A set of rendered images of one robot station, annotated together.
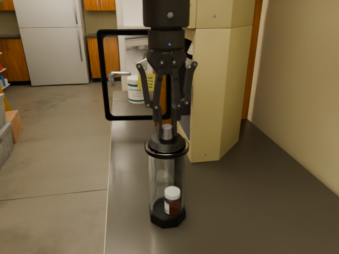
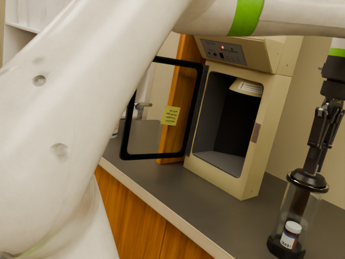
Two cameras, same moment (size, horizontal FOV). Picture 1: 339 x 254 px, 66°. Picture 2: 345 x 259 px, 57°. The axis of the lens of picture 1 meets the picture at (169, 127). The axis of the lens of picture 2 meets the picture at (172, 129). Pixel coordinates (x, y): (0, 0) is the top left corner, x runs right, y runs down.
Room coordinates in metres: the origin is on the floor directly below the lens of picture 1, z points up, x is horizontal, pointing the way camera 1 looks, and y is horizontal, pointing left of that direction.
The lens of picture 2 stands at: (0.11, 0.77, 1.44)
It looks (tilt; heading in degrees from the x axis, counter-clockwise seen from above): 15 degrees down; 326
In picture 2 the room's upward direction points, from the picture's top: 11 degrees clockwise
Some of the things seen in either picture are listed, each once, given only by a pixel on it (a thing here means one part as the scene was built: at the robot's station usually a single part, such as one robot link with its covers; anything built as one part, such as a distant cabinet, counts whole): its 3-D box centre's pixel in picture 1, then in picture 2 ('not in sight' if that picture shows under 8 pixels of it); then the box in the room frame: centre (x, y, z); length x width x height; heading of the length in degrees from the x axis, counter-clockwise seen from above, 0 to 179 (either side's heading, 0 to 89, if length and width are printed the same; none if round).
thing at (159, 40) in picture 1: (166, 52); (334, 100); (0.56, 0.01, 1.38); 0.08 x 0.07 x 0.09; 100
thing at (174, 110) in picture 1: (174, 120); (318, 158); (0.57, -0.01, 1.23); 0.03 x 0.01 x 0.07; 10
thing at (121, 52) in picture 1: (136, 77); (162, 110); (1.13, 0.14, 1.19); 0.30 x 0.01 x 0.40; 93
